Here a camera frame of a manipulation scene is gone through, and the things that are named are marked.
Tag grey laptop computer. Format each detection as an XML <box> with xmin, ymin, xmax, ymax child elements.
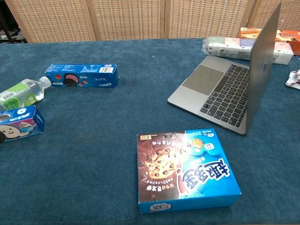
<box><xmin>167</xmin><ymin>1</ymin><xmax>282</xmax><ymax>136</ymax></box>

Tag long blue Oreo box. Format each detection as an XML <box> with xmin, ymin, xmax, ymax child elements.
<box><xmin>44</xmin><ymin>63</ymin><xmax>120</xmax><ymax>89</ymax></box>

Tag blue chocolate chip cookie box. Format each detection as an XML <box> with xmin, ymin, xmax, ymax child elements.
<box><xmin>136</xmin><ymin>128</ymin><xmax>242</xmax><ymax>215</ymax></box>

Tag blue tablecloth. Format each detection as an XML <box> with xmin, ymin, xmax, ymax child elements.
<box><xmin>0</xmin><ymin>37</ymin><xmax>300</xmax><ymax>225</ymax></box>

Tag woven wooden folding screen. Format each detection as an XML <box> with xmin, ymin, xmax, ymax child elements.
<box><xmin>4</xmin><ymin>0</ymin><xmax>300</xmax><ymax>44</ymax></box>

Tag pastel tissue multipack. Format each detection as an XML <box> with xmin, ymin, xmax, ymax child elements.
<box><xmin>201</xmin><ymin>36</ymin><xmax>294</xmax><ymax>66</ymax></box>

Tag cream orange snack box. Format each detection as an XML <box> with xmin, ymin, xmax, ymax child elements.
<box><xmin>239</xmin><ymin>27</ymin><xmax>282</xmax><ymax>39</ymax></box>

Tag small blue cartoon Oreo box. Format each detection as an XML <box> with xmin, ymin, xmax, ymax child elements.
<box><xmin>0</xmin><ymin>105</ymin><xmax>45</xmax><ymax>144</ymax></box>

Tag clear green-label water bottle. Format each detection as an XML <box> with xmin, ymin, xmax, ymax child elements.
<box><xmin>0</xmin><ymin>76</ymin><xmax>52</xmax><ymax>111</ymax></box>

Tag crumpled white wrapper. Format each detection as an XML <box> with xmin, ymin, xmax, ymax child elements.
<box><xmin>285</xmin><ymin>69</ymin><xmax>300</xmax><ymax>90</ymax></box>

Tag red-orange snack box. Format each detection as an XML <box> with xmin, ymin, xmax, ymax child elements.
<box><xmin>275</xmin><ymin>30</ymin><xmax>300</xmax><ymax>56</ymax></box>

